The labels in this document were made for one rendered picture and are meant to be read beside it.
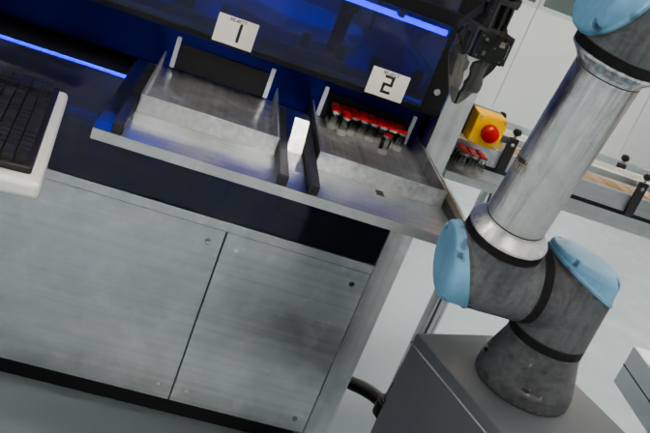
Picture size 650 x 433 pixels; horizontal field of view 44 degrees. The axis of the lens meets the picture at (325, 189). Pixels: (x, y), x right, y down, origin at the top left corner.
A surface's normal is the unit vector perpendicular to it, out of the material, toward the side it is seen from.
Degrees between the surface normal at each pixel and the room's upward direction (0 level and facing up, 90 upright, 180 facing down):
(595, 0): 83
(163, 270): 90
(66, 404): 0
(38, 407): 0
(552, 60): 90
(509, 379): 72
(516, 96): 90
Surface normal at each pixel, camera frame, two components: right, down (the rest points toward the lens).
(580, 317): 0.09, 0.40
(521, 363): -0.43, -0.17
